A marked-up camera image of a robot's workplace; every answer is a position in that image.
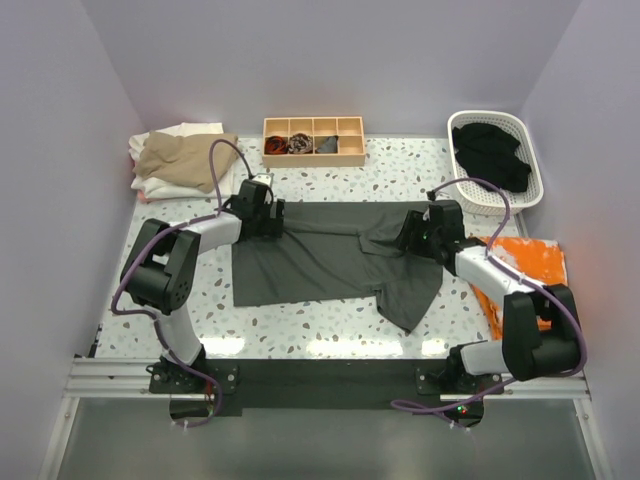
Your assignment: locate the dark grey t-shirt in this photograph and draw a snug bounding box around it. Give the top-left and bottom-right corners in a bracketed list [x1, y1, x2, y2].
[232, 202, 443, 332]

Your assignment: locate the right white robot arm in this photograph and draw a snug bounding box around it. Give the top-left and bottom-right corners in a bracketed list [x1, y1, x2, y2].
[396, 200, 586, 393]

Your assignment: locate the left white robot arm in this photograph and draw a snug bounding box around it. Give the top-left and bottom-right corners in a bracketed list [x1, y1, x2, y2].
[111, 174, 285, 392]

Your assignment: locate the white perforated laundry basket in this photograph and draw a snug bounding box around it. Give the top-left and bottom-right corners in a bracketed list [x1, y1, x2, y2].
[447, 110, 544, 216]

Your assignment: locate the orange black rolled item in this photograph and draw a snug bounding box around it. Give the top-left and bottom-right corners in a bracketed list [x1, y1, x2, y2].
[264, 135, 288, 155]

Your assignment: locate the wooden compartment tray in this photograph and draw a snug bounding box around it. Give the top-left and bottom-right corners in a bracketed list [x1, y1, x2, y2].
[261, 116, 366, 168]

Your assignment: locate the brown patterned rolled item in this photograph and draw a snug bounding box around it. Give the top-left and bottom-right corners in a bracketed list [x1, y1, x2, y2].
[287, 132, 313, 155]

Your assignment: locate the beige folded shirt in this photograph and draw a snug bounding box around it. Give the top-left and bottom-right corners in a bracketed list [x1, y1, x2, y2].
[133, 131, 238, 193]

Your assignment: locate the dark grey folded item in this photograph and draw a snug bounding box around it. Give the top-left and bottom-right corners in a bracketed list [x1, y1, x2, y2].
[314, 135, 339, 155]

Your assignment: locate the black garment in basket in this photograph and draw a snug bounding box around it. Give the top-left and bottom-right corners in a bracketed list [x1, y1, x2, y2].
[452, 123, 532, 193]

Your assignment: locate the white folded shirt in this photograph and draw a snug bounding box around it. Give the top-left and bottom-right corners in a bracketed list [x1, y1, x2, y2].
[128, 122, 234, 203]

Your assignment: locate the orange tie-dye folded shirt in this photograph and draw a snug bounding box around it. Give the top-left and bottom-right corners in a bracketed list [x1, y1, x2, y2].
[471, 237, 568, 340]

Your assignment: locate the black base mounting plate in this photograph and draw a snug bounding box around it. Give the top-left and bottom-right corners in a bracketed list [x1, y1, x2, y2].
[146, 359, 501, 418]

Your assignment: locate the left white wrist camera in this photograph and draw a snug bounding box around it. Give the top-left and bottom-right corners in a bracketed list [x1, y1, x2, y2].
[252, 173, 274, 187]

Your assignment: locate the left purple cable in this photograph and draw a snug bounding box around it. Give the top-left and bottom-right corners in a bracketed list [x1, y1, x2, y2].
[109, 138, 261, 429]

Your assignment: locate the purple cable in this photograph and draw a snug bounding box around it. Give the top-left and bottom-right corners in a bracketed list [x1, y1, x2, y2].
[109, 138, 261, 429]
[390, 177, 589, 417]

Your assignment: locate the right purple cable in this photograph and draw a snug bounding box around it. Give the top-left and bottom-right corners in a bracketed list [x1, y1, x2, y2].
[390, 177, 589, 417]

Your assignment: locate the aluminium rail frame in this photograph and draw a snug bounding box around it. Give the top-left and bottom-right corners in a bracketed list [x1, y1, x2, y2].
[39, 358, 614, 479]

